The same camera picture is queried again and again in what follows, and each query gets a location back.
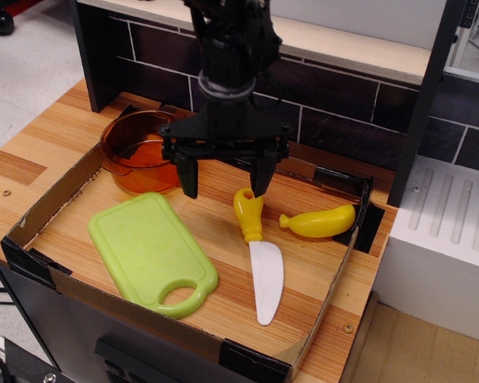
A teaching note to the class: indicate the yellow handled white toy knife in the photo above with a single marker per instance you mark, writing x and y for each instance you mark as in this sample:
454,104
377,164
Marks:
266,258

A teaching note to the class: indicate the dark vertical post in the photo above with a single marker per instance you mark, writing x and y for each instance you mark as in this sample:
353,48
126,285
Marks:
444,39

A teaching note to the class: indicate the yellow toy banana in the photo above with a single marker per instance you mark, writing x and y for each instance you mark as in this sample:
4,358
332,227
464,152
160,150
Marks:
321,224

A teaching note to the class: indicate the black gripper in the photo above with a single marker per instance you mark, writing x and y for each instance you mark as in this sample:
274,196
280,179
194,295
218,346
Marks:
229,126

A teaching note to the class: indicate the light wooden shelf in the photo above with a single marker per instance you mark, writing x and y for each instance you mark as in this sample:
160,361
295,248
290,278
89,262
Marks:
354,52

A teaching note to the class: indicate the black caster wheel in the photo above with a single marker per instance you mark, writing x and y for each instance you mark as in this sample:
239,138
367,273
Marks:
6,23

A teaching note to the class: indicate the white ribbed sink drainer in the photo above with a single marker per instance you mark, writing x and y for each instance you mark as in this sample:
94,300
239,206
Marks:
430,268

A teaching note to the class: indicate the orange transparent pot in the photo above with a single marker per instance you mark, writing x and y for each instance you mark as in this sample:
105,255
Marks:
132,150

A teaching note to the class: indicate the green plastic cutting board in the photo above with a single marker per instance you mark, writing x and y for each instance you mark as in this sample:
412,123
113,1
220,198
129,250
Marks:
152,258

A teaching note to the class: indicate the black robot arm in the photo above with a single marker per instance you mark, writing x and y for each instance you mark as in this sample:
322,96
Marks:
237,43

